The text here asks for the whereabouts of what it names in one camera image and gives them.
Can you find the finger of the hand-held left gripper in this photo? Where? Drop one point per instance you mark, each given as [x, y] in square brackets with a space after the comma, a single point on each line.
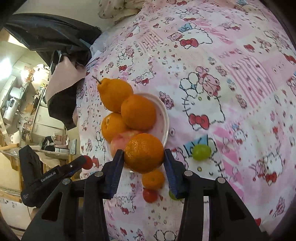
[75, 163]

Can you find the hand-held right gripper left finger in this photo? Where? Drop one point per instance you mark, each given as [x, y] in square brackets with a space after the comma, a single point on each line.
[114, 172]

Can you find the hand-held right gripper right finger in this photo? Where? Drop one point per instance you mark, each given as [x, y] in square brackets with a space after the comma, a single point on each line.
[170, 172]

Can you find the red cherry tomato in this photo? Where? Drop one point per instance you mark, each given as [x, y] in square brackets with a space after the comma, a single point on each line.
[88, 163]
[150, 196]

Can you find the red apple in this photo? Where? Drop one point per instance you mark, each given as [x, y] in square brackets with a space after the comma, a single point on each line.
[119, 141]

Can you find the small tangerine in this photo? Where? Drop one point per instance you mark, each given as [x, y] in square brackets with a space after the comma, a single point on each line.
[152, 180]
[143, 153]

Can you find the round orange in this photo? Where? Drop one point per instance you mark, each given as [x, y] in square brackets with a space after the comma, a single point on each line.
[138, 112]
[112, 127]

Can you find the pink strawberry print plate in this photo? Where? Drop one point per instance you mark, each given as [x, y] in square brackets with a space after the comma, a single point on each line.
[162, 120]

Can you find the knobbed orange with stem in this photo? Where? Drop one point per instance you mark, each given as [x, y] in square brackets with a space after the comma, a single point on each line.
[113, 92]

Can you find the green grape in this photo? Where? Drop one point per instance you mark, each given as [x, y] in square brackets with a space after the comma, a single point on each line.
[171, 196]
[201, 152]

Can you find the white base cabinet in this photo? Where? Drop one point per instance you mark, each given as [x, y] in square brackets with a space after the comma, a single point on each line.
[48, 117]

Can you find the pink and black fabric sheet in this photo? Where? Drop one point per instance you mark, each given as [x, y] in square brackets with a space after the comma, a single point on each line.
[62, 76]

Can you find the black plastic cover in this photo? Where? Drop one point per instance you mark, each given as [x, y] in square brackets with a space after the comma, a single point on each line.
[46, 34]

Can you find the crumpled beige duvet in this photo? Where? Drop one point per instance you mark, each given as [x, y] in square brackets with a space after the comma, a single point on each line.
[115, 11]

